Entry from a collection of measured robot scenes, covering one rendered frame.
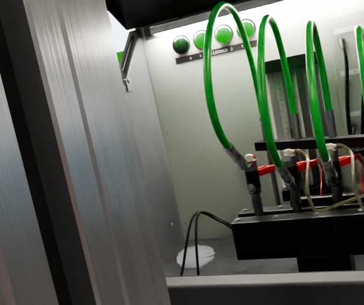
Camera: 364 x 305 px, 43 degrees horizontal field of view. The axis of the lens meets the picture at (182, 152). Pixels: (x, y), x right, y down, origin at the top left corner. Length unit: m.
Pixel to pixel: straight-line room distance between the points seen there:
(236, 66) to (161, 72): 0.21
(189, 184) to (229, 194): 0.12
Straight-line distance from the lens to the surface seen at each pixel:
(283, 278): 0.76
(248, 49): 1.11
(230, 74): 1.24
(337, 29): 1.19
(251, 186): 0.94
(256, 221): 0.95
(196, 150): 1.29
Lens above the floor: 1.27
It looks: 8 degrees down
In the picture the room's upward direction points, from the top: 12 degrees counter-clockwise
